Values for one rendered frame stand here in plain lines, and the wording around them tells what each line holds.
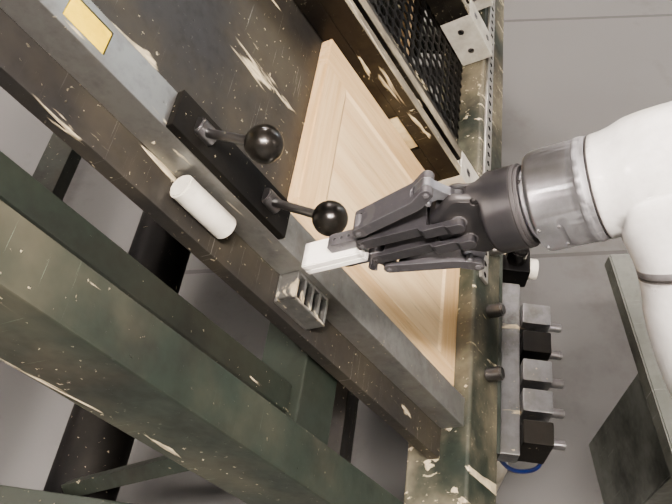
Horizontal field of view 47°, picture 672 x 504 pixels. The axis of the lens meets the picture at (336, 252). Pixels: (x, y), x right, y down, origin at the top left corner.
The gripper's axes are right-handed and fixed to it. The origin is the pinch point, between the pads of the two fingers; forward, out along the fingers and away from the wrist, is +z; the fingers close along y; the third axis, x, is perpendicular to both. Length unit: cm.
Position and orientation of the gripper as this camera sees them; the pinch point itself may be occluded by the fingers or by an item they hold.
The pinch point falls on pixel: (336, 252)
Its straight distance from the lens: 77.8
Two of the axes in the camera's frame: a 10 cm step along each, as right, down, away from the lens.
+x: 1.3, -8.1, 5.8
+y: 5.1, 5.5, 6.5
